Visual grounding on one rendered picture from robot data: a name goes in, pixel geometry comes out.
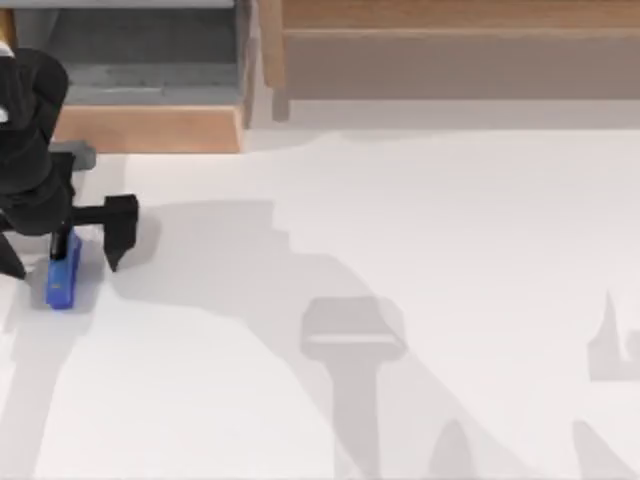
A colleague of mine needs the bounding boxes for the blue stapler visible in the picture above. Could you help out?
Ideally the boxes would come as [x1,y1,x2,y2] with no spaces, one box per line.
[45,227,84,311]

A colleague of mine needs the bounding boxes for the pale grey rounded box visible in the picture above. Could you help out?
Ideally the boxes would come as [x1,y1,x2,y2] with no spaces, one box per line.
[49,140,98,174]

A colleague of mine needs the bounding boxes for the pale wooden drawer front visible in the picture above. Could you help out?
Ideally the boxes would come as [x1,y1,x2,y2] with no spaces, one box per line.
[51,105,245,155]

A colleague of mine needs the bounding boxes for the grey pierced drawer inside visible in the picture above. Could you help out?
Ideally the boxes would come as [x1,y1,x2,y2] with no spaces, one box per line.
[13,0,258,109]

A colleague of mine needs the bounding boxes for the wooden drawer cabinet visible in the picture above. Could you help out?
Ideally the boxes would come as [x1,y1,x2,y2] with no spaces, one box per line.
[0,7,19,51]

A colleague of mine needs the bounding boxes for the wooden cupboard with shelves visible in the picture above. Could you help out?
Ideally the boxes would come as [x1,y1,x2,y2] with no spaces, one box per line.
[255,0,640,124]

